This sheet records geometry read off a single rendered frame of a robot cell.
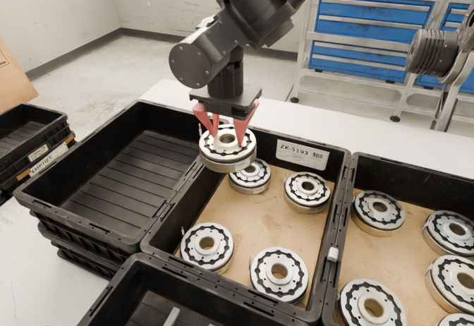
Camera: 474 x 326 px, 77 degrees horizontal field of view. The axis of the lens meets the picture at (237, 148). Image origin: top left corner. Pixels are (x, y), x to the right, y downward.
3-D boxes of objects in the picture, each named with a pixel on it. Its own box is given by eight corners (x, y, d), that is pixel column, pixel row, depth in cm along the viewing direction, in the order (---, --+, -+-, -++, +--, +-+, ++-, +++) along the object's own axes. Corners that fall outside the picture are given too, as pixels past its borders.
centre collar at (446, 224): (439, 218, 61) (441, 216, 61) (465, 223, 60) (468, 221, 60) (446, 238, 58) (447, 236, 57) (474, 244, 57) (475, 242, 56)
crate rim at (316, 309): (232, 128, 78) (232, 120, 77) (350, 157, 69) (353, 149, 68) (137, 256, 50) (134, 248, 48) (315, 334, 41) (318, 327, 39)
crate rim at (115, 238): (139, 104, 87) (137, 97, 86) (232, 128, 78) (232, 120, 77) (13, 202, 59) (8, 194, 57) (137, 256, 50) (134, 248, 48)
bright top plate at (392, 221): (355, 187, 69) (356, 185, 68) (403, 199, 66) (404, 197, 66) (352, 220, 62) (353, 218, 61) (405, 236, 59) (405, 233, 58)
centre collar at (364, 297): (357, 289, 50) (357, 288, 50) (388, 298, 49) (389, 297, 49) (356, 320, 47) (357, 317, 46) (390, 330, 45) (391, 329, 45)
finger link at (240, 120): (245, 157, 49) (245, 109, 43) (207, 147, 52) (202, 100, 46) (259, 135, 54) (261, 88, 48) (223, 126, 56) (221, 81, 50)
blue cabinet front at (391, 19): (307, 67, 243) (320, -9, 207) (403, 82, 223) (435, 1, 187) (307, 68, 241) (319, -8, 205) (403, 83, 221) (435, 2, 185)
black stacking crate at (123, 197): (145, 131, 93) (137, 99, 86) (231, 155, 84) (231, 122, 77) (36, 230, 65) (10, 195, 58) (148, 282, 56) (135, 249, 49)
